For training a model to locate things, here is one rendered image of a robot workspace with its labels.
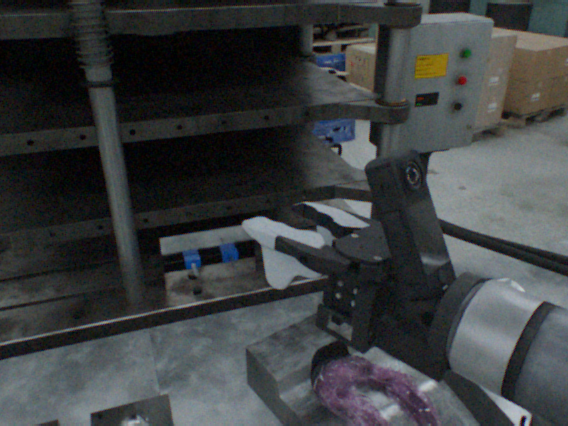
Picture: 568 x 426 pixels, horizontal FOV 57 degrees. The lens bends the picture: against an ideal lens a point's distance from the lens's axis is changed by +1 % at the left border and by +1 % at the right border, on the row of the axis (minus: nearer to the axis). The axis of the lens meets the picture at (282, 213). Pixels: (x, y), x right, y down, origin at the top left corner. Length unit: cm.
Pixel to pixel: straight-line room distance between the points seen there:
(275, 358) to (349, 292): 70
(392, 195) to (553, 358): 15
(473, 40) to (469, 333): 140
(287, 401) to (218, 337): 32
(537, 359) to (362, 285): 13
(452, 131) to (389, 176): 139
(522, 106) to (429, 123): 392
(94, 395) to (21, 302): 47
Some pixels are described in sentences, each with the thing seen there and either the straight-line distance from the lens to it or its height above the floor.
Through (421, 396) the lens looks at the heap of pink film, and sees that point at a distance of 110.
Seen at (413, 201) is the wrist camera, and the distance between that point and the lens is 41.
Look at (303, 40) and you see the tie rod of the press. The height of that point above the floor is 134.
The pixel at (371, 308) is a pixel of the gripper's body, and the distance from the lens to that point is 42.
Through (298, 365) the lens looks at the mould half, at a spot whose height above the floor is 91.
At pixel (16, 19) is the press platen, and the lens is 133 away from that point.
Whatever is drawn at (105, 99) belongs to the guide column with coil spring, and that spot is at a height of 136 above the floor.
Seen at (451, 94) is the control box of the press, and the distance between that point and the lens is 173.
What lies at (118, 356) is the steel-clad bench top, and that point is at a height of 80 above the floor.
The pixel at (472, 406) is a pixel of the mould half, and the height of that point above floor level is 82.
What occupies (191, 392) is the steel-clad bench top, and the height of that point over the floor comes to 80.
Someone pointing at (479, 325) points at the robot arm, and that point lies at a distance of 39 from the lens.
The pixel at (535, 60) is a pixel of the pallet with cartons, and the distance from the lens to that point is 552.
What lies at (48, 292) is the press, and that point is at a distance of 166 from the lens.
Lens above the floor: 170
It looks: 28 degrees down
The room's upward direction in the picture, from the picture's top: straight up
